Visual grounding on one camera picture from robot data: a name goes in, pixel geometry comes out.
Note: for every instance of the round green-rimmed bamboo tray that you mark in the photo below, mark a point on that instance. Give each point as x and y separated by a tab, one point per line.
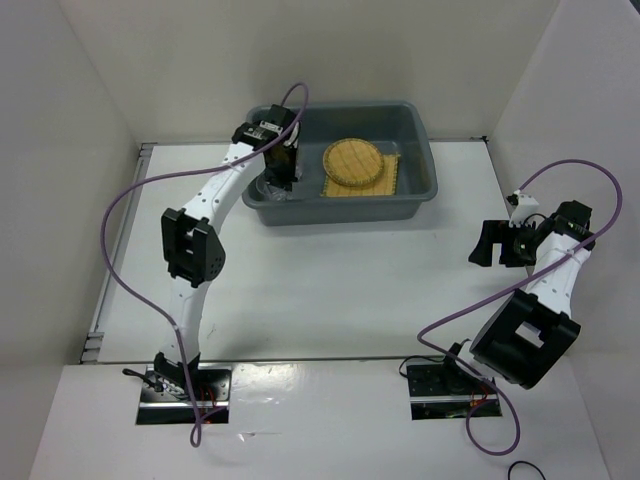
353	162

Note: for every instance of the grey plastic bin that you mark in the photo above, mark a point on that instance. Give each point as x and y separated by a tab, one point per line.
394	127

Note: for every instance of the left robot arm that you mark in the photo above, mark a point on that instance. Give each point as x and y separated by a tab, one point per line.
190	235

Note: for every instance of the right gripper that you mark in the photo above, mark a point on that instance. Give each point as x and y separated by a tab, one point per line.
494	231

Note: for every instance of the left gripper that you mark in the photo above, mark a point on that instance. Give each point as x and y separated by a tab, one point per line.
285	180

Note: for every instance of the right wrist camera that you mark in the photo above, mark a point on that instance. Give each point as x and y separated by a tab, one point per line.
523	207

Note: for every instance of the clear plastic cup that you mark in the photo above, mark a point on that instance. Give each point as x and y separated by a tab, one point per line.
272	193
300	171

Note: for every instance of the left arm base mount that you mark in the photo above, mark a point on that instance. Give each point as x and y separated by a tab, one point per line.
163	404

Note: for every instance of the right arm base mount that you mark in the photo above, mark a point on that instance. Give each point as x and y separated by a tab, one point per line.
440	390

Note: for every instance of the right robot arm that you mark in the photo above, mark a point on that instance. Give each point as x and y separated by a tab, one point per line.
534	328

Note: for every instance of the square woven bamboo tray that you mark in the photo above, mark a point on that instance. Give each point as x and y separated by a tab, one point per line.
385	185

